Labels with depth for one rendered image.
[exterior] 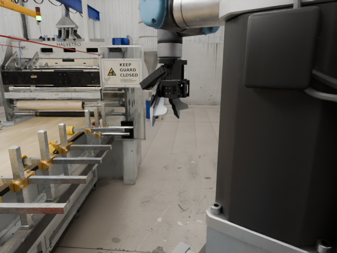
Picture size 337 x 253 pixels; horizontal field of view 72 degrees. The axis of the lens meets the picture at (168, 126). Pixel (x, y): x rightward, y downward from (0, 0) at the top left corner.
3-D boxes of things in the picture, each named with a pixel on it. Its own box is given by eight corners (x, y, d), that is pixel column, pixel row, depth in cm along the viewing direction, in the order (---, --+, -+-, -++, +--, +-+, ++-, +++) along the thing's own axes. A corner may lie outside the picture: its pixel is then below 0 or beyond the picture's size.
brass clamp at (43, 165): (58, 161, 148) (57, 153, 147) (48, 170, 135) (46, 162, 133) (49, 161, 148) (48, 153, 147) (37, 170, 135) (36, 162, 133)
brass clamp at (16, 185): (37, 179, 123) (35, 170, 122) (21, 193, 110) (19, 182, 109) (25, 179, 123) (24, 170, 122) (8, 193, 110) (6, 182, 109)
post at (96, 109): (101, 152, 244) (98, 106, 233) (100, 153, 241) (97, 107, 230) (98, 152, 244) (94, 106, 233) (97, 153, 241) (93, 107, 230)
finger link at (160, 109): (159, 124, 66) (170, 96, 68) (143, 121, 69) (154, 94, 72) (164, 128, 68) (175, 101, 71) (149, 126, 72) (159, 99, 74)
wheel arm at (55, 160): (102, 162, 144) (101, 156, 143) (100, 164, 141) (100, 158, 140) (21, 161, 145) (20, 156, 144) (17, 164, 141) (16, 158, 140)
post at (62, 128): (72, 186, 171) (65, 122, 160) (70, 188, 168) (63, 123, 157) (67, 186, 171) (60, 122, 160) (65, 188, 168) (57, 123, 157)
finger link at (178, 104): (189, 120, 80) (181, 100, 74) (175, 118, 83) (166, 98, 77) (193, 113, 82) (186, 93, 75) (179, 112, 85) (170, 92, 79)
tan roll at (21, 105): (126, 109, 299) (125, 100, 296) (124, 111, 287) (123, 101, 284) (14, 109, 300) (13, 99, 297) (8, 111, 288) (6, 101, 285)
